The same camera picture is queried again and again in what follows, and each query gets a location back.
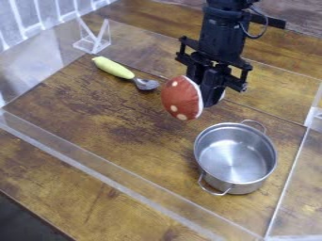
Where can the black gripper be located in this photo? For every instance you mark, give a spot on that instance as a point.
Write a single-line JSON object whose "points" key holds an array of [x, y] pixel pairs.
{"points": [[211, 57]]}

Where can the red white plush mushroom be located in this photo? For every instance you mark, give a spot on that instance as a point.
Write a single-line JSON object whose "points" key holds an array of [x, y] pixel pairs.
{"points": [[183, 98]]}

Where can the silver metal pot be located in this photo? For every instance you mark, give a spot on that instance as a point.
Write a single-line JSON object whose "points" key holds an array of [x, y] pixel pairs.
{"points": [[235, 157]]}

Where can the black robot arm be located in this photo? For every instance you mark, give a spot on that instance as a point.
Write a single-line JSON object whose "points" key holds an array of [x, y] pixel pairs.
{"points": [[228, 3]]}

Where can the black strip on table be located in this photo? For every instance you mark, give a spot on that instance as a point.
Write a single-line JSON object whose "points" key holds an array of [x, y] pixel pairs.
{"points": [[274, 22]]}

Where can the yellow handled spoon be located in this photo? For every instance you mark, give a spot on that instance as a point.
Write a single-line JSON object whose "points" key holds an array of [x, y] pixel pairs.
{"points": [[119, 71]]}

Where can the clear acrylic triangular bracket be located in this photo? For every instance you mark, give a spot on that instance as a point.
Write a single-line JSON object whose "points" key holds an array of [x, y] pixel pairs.
{"points": [[92, 43]]}

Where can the clear acrylic enclosure wall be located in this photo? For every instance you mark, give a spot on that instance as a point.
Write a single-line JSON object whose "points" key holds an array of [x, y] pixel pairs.
{"points": [[98, 161]]}

